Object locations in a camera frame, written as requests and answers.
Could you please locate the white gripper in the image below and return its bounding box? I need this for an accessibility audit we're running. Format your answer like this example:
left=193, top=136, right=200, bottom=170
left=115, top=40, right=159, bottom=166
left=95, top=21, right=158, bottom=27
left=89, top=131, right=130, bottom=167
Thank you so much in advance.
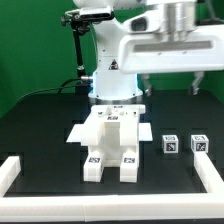
left=118, top=25, right=224, bottom=96

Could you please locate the white tagged cube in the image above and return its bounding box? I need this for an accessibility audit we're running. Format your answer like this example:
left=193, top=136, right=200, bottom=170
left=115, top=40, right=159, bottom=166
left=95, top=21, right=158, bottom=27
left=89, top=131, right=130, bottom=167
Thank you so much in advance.
left=162, top=135, right=179, bottom=153
left=191, top=135, right=209, bottom=152

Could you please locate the white chair seat part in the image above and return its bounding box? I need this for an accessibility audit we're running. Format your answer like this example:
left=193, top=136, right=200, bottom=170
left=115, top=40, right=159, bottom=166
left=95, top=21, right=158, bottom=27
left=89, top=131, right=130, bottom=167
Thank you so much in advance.
left=88, top=115, right=139, bottom=167

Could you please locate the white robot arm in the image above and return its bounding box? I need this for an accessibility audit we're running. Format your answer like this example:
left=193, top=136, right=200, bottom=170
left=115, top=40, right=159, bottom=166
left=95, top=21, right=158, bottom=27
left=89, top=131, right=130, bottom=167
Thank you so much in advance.
left=71, top=0, right=224, bottom=102

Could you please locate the white U-shaped fence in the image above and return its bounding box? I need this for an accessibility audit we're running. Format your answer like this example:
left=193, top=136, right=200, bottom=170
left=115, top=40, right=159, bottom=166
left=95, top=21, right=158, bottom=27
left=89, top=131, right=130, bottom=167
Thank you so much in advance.
left=0, top=153, right=224, bottom=222

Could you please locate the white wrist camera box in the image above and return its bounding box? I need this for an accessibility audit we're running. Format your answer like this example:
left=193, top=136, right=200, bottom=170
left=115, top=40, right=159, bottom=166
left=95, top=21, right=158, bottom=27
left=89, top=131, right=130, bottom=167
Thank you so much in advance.
left=123, top=10, right=161, bottom=34

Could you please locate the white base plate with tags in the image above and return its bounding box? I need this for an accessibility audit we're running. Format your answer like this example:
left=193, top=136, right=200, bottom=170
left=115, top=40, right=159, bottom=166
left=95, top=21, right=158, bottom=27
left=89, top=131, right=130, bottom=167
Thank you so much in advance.
left=66, top=123, right=153, bottom=143

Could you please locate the black cable on table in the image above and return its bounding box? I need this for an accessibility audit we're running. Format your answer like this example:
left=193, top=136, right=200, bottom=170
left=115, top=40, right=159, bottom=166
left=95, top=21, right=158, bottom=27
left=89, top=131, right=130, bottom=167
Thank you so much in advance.
left=16, top=78, right=93, bottom=105

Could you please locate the black camera on stand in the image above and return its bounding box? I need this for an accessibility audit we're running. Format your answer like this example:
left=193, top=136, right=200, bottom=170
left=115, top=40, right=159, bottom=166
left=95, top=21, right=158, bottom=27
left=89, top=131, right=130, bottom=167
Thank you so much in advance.
left=61, top=6, right=114, bottom=26

